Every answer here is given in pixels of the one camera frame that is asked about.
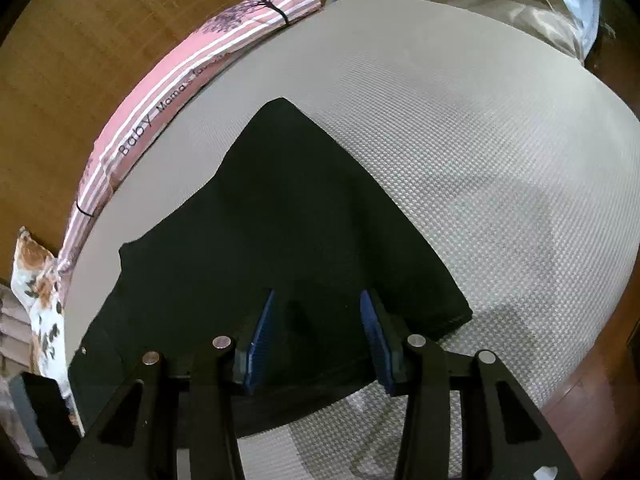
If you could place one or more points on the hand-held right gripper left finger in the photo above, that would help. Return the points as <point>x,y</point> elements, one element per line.
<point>260,342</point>

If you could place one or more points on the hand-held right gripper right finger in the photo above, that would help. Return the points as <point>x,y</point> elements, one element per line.
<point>380,352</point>

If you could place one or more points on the black pants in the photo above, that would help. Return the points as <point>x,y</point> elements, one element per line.
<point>300,220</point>

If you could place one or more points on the white floral pillow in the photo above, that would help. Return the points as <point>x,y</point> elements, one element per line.
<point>45,302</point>

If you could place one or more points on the grey textured bed mat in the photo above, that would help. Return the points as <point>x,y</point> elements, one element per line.
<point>475,160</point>

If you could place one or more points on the pink striped pillow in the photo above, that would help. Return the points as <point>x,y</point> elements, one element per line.
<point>150,105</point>

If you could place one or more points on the wooden headboard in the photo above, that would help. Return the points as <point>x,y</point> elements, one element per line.
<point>100,35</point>

